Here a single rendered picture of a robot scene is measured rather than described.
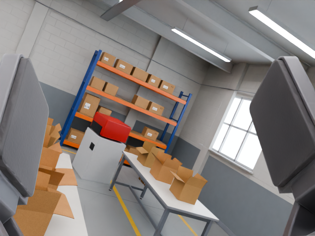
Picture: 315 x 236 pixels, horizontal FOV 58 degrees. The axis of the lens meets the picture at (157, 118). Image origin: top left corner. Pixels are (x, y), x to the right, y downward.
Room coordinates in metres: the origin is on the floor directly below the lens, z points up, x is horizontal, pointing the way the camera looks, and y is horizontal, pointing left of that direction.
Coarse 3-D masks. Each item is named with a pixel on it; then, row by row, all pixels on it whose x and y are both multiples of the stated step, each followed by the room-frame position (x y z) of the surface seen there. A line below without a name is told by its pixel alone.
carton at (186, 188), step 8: (184, 168) 4.10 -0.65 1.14; (176, 176) 3.83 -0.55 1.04; (184, 176) 4.08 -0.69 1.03; (200, 176) 4.03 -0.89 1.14; (176, 184) 3.90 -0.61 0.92; (184, 184) 3.72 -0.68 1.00; (192, 184) 3.74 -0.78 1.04; (200, 184) 3.77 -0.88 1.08; (176, 192) 3.82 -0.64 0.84; (184, 192) 3.73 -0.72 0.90; (192, 192) 3.77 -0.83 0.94; (184, 200) 3.75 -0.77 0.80; (192, 200) 3.79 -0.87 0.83
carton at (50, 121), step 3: (48, 120) 3.43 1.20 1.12; (51, 120) 3.45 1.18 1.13; (48, 123) 3.43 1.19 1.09; (51, 123) 3.45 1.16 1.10; (54, 126) 3.11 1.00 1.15; (57, 126) 3.37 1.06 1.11; (60, 126) 3.31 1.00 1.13; (51, 129) 3.11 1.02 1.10; (54, 129) 3.33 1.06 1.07; (57, 129) 3.27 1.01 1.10; (60, 129) 3.20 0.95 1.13; (51, 132) 3.12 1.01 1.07
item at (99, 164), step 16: (96, 112) 5.75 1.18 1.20; (96, 128) 5.48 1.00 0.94; (112, 128) 5.34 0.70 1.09; (128, 128) 5.53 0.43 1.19; (80, 144) 5.78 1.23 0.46; (96, 144) 5.23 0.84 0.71; (112, 144) 5.40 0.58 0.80; (80, 160) 5.53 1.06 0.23; (96, 160) 5.29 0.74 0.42; (112, 160) 5.48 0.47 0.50; (80, 176) 5.30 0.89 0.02; (96, 176) 5.37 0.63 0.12; (112, 176) 5.56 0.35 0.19
